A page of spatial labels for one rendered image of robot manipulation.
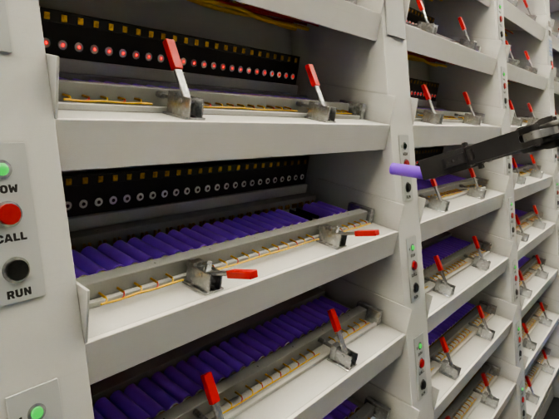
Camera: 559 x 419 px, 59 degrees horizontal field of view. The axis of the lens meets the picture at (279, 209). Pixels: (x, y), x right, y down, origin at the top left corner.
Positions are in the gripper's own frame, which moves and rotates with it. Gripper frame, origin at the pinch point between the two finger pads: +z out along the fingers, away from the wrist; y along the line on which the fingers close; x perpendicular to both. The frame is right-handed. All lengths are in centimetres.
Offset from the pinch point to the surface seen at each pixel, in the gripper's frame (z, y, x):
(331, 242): 17.3, 8.3, 7.0
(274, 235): 19.5, 18.4, 3.8
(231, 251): 19.7, 26.8, 4.4
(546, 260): 27, -150, 42
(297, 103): 17.3, 7.7, -15.2
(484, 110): 15, -80, -16
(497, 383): 31, -75, 63
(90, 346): 16, 49, 9
